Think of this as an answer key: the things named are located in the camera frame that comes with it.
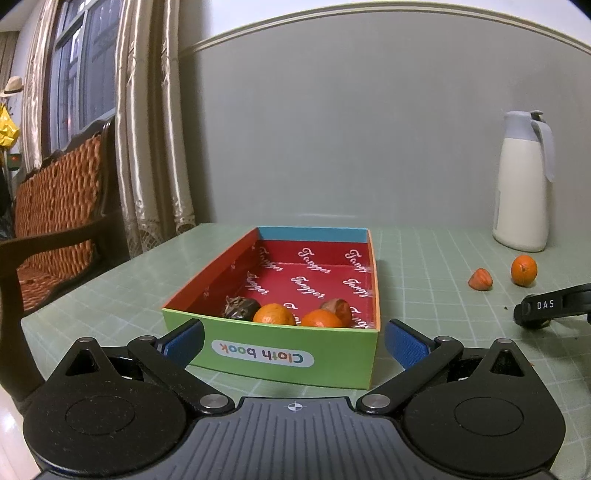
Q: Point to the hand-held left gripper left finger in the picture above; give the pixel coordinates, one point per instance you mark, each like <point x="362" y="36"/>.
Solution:
<point x="184" y="339"/>

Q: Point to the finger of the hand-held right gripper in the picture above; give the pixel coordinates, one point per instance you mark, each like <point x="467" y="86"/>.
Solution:
<point x="549" y="307"/>

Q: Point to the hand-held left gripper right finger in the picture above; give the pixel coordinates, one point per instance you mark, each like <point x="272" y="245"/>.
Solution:
<point x="406" y="341"/>

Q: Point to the round orange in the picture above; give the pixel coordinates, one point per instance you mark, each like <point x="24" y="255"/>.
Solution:
<point x="274" y="314"/>
<point x="322" y="318"/>
<point x="524" y="270"/>

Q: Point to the dark brown round fruit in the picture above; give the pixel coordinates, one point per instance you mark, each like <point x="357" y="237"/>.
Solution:
<point x="242" y="308"/>

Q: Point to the small red fruit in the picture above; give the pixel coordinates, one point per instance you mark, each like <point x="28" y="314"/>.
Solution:
<point x="481" y="279"/>

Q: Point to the reddish brown fruit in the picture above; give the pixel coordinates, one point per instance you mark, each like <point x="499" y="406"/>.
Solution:
<point x="338" y="307"/>

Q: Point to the colourful cardboard box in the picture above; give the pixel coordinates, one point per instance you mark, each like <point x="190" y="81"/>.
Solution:
<point x="323" y="364"/>

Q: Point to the green grid table mat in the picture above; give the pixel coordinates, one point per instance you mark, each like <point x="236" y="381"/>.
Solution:
<point x="438" y="258"/>

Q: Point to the white thermos jug, grey lid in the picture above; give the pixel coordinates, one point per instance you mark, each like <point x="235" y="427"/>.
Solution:
<point x="521" y="194"/>

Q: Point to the wooden rattan chair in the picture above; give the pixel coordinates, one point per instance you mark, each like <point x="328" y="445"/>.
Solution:
<point x="60" y="194"/>

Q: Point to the beige satin curtain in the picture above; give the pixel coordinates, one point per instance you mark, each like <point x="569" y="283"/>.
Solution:
<point x="152" y="115"/>
<point x="39" y="69"/>

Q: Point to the yellow hanging bag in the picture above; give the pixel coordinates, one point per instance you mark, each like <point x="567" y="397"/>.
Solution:
<point x="7" y="129"/>

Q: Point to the dark framed window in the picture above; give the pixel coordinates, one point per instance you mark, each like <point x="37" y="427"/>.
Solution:
<point x="87" y="64"/>

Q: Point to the straw hat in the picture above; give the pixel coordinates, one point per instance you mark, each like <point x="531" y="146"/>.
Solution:
<point x="11" y="86"/>

